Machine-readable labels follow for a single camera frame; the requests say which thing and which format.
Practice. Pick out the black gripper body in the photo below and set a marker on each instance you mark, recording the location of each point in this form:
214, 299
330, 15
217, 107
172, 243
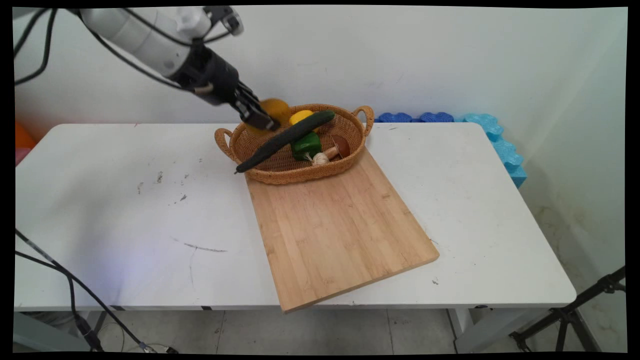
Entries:
210, 75

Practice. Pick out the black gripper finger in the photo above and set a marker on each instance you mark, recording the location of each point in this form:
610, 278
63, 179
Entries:
248, 91
260, 119

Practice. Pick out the brown yellow potato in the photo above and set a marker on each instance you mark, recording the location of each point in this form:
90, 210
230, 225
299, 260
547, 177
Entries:
277, 110

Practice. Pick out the long dark green cucumber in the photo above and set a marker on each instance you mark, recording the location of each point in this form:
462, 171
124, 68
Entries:
285, 140

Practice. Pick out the yellow lemon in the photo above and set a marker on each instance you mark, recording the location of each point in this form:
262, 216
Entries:
301, 117

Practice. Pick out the green bell pepper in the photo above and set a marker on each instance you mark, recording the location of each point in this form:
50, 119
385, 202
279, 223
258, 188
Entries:
306, 145

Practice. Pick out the white garlic bulb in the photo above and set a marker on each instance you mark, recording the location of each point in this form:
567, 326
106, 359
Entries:
320, 158

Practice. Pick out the brown mushroom with pale stem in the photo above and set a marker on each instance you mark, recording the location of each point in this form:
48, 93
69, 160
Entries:
341, 145

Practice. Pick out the wooden cutting board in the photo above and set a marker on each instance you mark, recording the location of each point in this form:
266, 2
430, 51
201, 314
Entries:
345, 225

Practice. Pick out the orange object behind table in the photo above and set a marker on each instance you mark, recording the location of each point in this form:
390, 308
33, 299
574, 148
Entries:
24, 137

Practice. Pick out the light blue foam mat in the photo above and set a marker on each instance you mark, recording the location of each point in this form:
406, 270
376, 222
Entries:
505, 147

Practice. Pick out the white table leg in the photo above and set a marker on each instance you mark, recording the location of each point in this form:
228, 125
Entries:
475, 330

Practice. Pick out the grey table leg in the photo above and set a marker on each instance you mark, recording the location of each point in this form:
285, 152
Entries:
45, 332

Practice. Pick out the black tripod stand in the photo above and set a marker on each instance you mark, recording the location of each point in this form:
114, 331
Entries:
570, 315

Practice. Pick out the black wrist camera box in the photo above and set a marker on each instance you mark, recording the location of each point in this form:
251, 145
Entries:
227, 19

